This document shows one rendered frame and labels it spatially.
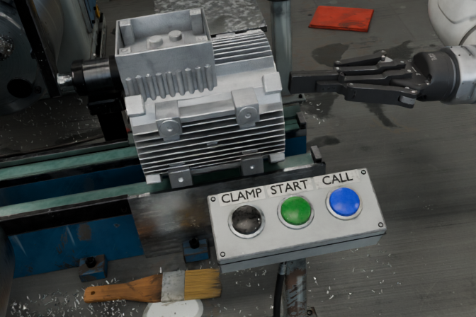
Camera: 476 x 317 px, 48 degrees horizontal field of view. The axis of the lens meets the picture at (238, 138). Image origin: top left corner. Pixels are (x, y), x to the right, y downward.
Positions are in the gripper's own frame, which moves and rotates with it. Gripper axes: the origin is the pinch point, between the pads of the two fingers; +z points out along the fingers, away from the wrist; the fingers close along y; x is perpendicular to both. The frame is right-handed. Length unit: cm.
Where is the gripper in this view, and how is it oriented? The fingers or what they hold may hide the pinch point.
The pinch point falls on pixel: (313, 81)
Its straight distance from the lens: 78.7
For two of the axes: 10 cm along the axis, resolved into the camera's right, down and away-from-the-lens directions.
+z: -9.9, 0.6, -1.6
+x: -0.5, 7.9, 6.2
